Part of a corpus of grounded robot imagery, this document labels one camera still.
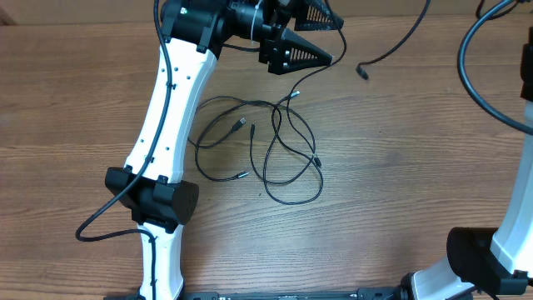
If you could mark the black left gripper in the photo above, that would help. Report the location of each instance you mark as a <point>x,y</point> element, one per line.
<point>275,52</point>

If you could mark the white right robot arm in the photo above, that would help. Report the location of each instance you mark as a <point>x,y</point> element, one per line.
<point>496,261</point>

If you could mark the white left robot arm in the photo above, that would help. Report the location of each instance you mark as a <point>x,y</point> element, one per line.
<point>150,182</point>

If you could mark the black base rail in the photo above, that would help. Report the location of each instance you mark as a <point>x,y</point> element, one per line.
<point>362,293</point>

